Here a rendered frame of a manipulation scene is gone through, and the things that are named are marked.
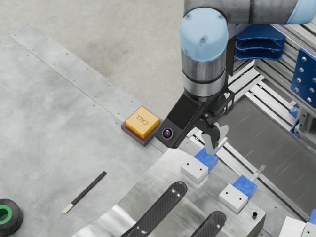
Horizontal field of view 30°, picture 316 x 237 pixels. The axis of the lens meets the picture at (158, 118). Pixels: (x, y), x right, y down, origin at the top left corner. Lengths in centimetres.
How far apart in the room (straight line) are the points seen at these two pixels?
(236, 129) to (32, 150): 91
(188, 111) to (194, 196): 29
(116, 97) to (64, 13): 136
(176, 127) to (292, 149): 112
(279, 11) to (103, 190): 64
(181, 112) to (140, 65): 155
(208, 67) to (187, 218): 42
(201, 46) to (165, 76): 164
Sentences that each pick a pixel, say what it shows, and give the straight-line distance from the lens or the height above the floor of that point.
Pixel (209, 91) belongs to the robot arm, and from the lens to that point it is 101.
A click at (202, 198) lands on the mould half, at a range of 129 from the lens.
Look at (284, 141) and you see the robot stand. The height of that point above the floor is 21.
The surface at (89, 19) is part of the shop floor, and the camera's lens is 281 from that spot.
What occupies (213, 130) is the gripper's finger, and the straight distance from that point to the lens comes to 111.
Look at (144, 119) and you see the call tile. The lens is 145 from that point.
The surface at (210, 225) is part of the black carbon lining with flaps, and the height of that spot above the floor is 88.
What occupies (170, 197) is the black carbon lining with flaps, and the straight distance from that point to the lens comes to 130.
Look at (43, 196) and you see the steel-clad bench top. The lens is 144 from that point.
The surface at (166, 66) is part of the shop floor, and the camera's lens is 259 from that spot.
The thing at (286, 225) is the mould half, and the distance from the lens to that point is 131.
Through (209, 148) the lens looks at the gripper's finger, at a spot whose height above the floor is 104.
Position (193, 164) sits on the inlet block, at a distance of 129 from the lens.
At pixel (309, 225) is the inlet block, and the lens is 129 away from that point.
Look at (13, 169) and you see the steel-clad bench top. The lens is 149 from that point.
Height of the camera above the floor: 206
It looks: 58 degrees down
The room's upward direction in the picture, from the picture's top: 7 degrees counter-clockwise
